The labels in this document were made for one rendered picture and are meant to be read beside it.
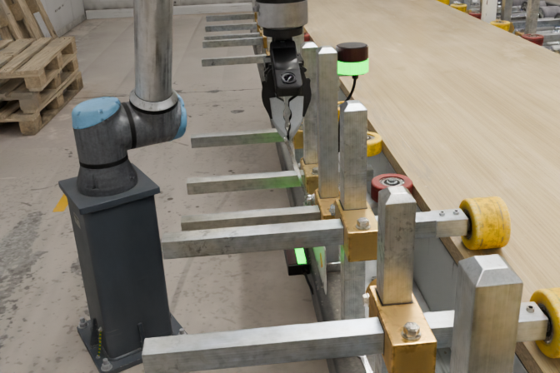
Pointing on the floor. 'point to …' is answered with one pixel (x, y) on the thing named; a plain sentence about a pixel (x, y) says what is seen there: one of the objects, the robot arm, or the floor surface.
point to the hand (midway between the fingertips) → (287, 135)
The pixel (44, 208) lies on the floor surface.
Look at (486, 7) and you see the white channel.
